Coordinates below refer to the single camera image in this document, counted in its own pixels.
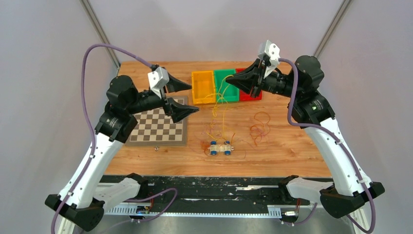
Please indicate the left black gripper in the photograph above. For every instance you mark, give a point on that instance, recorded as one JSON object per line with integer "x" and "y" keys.
{"x": 178, "y": 111}

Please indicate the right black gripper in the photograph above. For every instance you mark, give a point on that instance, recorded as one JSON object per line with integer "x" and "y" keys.
{"x": 254, "y": 77}

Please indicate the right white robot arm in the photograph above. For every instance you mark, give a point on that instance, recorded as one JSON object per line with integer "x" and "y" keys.
{"x": 350, "y": 188}

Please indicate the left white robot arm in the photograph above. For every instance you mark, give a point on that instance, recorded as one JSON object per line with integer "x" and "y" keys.
{"x": 78, "y": 201}

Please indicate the red plastic bin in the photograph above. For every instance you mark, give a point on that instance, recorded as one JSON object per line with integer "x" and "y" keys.
{"x": 247, "y": 97}

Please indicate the green plastic bin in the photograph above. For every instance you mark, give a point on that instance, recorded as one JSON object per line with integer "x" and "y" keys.
{"x": 229, "y": 92}

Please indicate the yellow plastic bin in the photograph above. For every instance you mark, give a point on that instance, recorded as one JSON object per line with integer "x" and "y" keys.
{"x": 203, "y": 87}

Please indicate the wooden chessboard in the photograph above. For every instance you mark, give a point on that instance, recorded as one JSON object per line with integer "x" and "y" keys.
{"x": 155, "y": 128}

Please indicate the wooden toy car blue wheels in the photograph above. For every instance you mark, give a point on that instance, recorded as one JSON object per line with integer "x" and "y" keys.
{"x": 216, "y": 148}

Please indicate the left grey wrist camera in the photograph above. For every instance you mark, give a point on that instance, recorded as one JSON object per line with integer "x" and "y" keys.
{"x": 158, "y": 79}

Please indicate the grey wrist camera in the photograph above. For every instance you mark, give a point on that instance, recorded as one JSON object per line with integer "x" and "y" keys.
{"x": 269, "y": 54}
{"x": 158, "y": 79}

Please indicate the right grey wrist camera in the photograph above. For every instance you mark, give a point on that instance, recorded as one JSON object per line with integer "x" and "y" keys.
{"x": 269, "y": 54}

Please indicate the right aluminium frame post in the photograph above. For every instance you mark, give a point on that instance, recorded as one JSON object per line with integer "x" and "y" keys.
{"x": 339, "y": 15}

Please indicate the aluminium frame post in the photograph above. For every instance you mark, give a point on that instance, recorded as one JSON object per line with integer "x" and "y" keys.
{"x": 90, "y": 12}
{"x": 339, "y": 15}

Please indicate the left aluminium frame post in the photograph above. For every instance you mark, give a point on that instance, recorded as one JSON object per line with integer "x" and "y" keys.
{"x": 90, "y": 12}

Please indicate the slotted grey cable duct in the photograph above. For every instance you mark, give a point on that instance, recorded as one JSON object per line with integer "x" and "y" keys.
{"x": 202, "y": 208}

